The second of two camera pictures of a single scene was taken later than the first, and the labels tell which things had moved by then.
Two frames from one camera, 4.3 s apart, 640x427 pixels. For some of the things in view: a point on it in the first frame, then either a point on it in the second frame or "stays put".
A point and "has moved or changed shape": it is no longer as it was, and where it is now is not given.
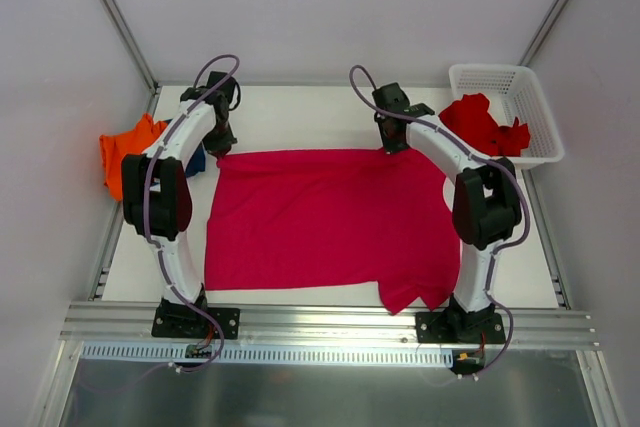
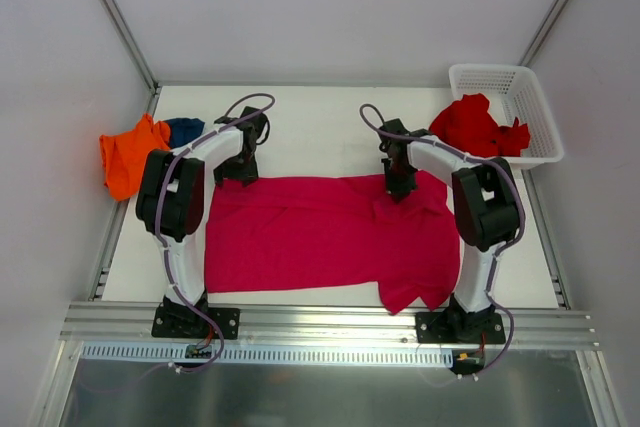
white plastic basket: x=513 y=91 stays put
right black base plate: x=458 y=327 stays put
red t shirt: x=469 y=116 stays put
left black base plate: x=174 y=319 stays put
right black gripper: x=393 y=142 -> x=400 y=183
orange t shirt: x=114 y=146 stays put
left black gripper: x=220 y=143 -> x=237 y=169
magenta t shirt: x=335 y=218 has moved or changed shape
